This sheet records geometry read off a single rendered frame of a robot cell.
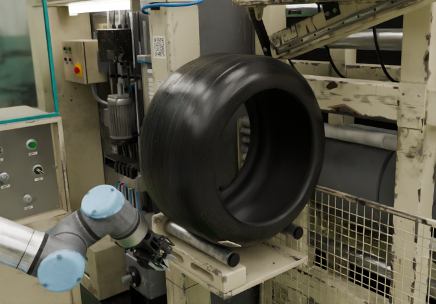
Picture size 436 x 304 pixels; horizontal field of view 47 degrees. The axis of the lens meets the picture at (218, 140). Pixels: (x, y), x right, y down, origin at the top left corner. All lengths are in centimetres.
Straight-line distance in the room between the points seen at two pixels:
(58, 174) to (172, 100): 73
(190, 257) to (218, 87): 57
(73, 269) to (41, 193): 94
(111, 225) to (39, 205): 83
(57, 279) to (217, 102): 60
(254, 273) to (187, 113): 59
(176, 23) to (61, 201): 83
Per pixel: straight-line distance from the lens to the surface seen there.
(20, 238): 111
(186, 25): 174
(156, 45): 177
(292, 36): 182
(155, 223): 176
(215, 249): 158
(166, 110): 145
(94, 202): 121
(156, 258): 137
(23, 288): 207
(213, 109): 136
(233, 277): 156
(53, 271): 111
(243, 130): 207
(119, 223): 123
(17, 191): 199
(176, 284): 200
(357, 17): 164
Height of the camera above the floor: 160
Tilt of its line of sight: 14 degrees down
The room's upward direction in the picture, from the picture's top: 2 degrees counter-clockwise
